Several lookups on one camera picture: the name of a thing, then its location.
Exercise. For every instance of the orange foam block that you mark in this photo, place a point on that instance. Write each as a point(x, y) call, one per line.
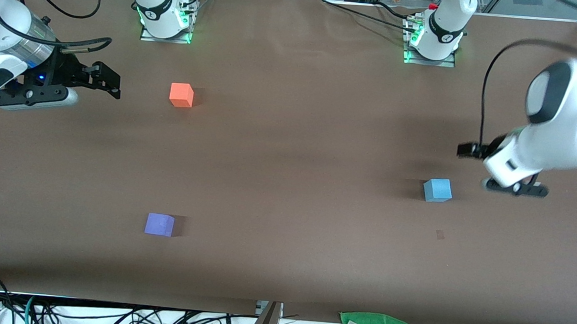
point(181, 95)

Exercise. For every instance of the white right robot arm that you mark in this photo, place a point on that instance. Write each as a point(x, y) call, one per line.
point(153, 3)

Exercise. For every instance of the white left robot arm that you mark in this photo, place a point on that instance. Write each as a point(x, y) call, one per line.
point(561, 128)

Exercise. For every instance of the purple foam block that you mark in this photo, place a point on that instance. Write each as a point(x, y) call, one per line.
point(159, 224)

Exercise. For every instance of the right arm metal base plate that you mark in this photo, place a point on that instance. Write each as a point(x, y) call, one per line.
point(148, 37)

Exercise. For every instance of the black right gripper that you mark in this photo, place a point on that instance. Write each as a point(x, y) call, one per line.
point(65, 69)

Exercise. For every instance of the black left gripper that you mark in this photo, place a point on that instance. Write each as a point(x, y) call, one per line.
point(493, 144)

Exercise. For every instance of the blue foam block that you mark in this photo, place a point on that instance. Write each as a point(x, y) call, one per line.
point(437, 190)

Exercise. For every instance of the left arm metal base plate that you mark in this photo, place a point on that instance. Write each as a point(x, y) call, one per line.
point(425, 62)

